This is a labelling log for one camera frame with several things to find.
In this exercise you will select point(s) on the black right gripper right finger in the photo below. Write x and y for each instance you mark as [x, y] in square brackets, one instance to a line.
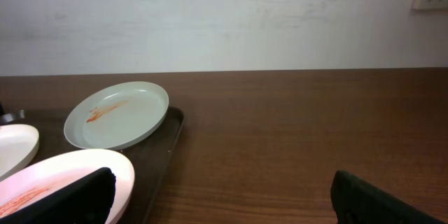
[356, 201]

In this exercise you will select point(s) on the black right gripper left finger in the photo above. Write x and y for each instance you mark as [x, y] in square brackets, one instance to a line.
[86, 201]

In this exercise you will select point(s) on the pink plate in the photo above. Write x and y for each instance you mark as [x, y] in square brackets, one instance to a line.
[45, 177]

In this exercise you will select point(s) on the grey-green plate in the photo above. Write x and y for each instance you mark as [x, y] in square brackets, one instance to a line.
[118, 116]

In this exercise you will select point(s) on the cream white plate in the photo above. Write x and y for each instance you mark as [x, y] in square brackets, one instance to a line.
[19, 145]

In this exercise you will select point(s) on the dark brown serving tray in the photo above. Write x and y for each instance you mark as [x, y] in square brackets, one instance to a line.
[150, 157]

